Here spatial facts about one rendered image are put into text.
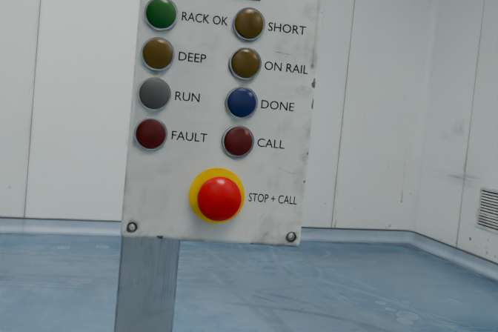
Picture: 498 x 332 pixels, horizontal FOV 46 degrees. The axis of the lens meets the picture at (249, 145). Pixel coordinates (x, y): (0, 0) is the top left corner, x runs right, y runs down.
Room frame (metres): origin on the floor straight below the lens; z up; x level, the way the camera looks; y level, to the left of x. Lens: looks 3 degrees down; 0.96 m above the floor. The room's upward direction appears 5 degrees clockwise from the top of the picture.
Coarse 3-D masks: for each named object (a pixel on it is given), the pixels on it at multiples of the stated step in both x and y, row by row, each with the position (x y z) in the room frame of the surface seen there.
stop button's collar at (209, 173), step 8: (216, 168) 0.54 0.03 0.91; (224, 168) 0.55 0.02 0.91; (200, 176) 0.54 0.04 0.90; (208, 176) 0.54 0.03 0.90; (224, 176) 0.54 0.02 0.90; (232, 176) 0.55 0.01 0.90; (192, 184) 0.54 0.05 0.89; (200, 184) 0.54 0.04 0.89; (240, 184) 0.55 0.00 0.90; (192, 192) 0.54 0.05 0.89; (192, 200) 0.54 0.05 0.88; (248, 200) 0.55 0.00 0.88; (192, 208) 0.54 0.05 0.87; (240, 208) 0.55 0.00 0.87; (200, 216) 0.54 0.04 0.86
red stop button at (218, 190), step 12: (216, 180) 0.52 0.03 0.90; (228, 180) 0.52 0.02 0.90; (204, 192) 0.52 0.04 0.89; (216, 192) 0.52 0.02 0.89; (228, 192) 0.52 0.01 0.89; (240, 192) 0.53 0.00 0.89; (204, 204) 0.52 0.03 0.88; (216, 204) 0.52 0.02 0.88; (228, 204) 0.52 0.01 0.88; (240, 204) 0.53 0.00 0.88; (216, 216) 0.52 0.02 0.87; (228, 216) 0.52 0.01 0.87
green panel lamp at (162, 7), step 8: (160, 0) 0.53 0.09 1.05; (168, 0) 0.53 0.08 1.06; (152, 8) 0.53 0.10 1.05; (160, 8) 0.53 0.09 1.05; (168, 8) 0.53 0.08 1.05; (152, 16) 0.53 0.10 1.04; (160, 16) 0.53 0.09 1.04; (168, 16) 0.53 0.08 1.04; (152, 24) 0.53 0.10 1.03; (160, 24) 0.53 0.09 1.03; (168, 24) 0.53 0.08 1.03
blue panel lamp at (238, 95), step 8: (240, 88) 0.54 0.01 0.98; (232, 96) 0.54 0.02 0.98; (240, 96) 0.54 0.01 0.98; (248, 96) 0.54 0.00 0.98; (232, 104) 0.54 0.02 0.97; (240, 104) 0.54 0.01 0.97; (248, 104) 0.54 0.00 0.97; (232, 112) 0.54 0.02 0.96; (240, 112) 0.54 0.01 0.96; (248, 112) 0.54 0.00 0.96
